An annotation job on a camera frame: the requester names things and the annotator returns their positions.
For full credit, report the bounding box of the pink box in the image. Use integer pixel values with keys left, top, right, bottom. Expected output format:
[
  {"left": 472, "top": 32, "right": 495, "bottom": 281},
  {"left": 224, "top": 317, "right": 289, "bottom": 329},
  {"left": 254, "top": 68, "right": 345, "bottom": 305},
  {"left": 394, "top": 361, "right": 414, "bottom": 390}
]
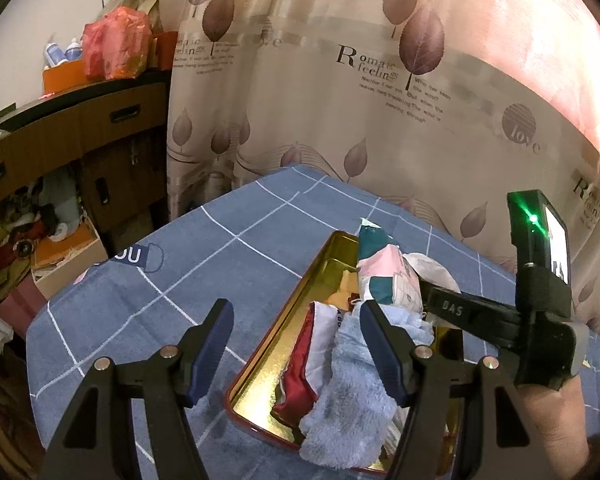
[{"left": 0, "top": 277, "right": 48, "bottom": 328}]

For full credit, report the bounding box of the blue plaid bedsheet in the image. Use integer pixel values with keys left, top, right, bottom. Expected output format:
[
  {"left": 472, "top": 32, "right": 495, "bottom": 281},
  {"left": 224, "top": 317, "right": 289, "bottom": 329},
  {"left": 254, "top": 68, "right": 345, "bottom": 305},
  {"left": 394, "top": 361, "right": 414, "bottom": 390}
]
[{"left": 26, "top": 164, "right": 600, "bottom": 480}]

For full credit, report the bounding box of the light blue towel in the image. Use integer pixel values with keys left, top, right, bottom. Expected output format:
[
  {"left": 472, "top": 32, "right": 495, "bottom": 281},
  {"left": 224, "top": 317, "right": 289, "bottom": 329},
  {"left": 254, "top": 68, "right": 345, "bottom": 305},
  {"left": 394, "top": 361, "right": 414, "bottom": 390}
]
[{"left": 299, "top": 305, "right": 436, "bottom": 468}]

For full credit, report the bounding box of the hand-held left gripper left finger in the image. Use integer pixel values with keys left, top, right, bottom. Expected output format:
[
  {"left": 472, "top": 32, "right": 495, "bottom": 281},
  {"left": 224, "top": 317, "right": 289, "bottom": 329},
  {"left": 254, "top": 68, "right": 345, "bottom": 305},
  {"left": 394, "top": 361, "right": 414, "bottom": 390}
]
[{"left": 40, "top": 299, "right": 235, "bottom": 480}]

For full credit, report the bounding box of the gold metal tray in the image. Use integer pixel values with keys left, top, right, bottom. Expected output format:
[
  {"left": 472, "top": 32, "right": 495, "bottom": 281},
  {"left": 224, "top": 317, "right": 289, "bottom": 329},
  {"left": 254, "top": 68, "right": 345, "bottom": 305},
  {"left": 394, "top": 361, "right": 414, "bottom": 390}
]
[{"left": 225, "top": 231, "right": 466, "bottom": 476}]

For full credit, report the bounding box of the red and white cloth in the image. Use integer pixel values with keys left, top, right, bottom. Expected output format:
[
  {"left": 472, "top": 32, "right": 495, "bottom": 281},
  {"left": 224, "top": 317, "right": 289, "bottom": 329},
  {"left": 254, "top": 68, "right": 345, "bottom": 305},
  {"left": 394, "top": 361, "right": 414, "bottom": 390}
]
[{"left": 271, "top": 301, "right": 353, "bottom": 428}]

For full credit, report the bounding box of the dark wooden cabinet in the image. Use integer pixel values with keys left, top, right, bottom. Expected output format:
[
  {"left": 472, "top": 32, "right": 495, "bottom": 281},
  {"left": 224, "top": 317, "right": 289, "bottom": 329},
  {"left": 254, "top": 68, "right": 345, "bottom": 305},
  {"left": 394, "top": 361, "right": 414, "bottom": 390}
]
[{"left": 0, "top": 70, "right": 171, "bottom": 241}]

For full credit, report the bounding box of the white pink printed pouch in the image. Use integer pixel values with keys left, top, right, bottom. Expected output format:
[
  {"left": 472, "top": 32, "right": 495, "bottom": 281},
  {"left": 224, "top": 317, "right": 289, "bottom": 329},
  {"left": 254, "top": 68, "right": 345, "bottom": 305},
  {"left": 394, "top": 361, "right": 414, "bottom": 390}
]
[{"left": 405, "top": 252, "right": 463, "bottom": 328}]

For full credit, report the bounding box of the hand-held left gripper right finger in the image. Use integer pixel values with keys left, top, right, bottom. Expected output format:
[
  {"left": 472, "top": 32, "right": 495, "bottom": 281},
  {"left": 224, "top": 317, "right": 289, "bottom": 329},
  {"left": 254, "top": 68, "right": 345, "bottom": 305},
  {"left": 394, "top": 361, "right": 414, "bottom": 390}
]
[{"left": 359, "top": 300, "right": 536, "bottom": 480}]

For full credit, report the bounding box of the beige leaf print curtain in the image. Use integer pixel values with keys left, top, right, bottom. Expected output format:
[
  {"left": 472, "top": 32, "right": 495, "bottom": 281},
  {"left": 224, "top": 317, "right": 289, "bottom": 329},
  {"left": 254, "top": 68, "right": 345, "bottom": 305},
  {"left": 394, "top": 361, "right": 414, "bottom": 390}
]
[{"left": 160, "top": 0, "right": 600, "bottom": 336}]

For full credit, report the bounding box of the red orange box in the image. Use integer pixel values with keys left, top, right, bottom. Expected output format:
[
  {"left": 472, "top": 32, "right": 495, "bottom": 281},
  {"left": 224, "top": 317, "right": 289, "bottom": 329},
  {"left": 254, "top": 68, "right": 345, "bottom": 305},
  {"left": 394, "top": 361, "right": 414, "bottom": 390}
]
[{"left": 150, "top": 30, "right": 181, "bottom": 71}]

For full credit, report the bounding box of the red round toy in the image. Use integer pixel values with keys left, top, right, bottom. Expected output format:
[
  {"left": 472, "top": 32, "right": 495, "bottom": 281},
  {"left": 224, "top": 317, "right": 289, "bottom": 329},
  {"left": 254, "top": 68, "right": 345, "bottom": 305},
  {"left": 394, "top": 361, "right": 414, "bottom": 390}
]
[{"left": 0, "top": 220, "right": 51, "bottom": 271}]

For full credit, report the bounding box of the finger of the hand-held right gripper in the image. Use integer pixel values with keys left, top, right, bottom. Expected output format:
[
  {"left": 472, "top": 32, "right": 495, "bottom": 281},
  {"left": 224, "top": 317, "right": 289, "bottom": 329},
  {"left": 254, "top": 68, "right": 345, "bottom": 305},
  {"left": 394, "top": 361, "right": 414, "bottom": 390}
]
[{"left": 420, "top": 280, "right": 521, "bottom": 348}]

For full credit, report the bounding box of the open cardboard box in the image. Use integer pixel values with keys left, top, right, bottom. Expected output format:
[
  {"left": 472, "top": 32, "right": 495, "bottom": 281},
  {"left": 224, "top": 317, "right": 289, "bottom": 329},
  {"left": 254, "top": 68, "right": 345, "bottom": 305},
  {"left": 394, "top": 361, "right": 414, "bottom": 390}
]
[{"left": 30, "top": 220, "right": 110, "bottom": 301}]

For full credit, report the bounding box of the pink green tissue packet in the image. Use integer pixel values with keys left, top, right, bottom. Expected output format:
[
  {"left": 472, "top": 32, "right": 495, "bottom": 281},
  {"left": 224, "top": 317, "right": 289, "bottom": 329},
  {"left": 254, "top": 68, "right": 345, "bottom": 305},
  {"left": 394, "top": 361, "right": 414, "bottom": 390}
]
[{"left": 356, "top": 217, "right": 426, "bottom": 318}]

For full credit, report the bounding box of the grey blue cloth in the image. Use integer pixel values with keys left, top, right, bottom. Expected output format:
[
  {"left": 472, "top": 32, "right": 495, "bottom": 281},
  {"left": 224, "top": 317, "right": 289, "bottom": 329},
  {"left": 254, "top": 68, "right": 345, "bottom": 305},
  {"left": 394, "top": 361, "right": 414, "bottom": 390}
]
[{"left": 40, "top": 167, "right": 83, "bottom": 226}]

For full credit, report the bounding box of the red plastic bag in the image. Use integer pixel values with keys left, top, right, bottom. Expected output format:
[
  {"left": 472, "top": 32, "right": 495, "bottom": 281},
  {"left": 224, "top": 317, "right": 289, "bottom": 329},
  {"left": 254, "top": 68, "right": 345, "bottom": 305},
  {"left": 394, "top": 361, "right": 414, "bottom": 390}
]
[{"left": 81, "top": 6, "right": 153, "bottom": 81}]

